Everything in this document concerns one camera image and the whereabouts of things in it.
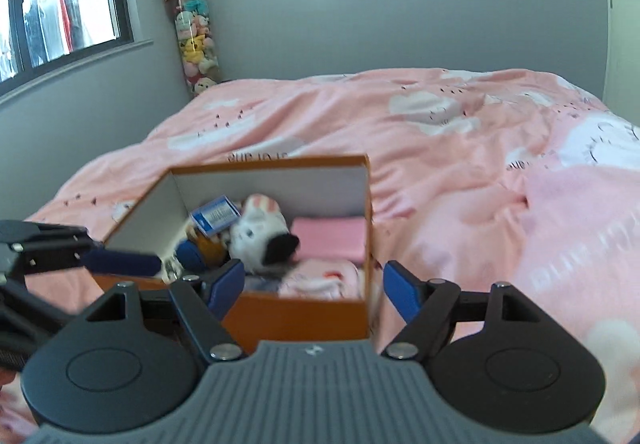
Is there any pink printed blanket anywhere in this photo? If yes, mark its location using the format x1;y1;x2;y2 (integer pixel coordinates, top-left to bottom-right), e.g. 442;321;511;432
0;68;640;444

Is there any white cat plush striped hat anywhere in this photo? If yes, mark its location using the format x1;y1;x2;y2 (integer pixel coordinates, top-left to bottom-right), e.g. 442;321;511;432
227;194;301;275

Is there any clear tube of plush toys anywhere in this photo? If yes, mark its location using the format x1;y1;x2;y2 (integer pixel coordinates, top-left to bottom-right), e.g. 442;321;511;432
165;0;222;98

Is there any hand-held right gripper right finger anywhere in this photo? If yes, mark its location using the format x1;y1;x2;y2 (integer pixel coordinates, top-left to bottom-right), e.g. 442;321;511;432
381;260;532;361

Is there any orange cardboard box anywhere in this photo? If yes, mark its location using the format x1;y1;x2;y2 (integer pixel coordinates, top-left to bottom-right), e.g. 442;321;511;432
92;154;375;355

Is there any white door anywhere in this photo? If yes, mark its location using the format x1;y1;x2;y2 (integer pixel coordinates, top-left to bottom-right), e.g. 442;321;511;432
597;0;640;115

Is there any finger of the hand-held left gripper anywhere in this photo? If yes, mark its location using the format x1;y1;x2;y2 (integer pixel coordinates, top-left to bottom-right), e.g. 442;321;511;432
15;221;164;278

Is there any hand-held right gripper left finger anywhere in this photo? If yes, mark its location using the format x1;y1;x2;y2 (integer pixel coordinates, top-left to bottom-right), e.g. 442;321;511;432
86;259;247;363

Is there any pink studded case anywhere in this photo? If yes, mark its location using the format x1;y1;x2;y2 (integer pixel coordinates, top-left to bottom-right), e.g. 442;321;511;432
290;217;369;263

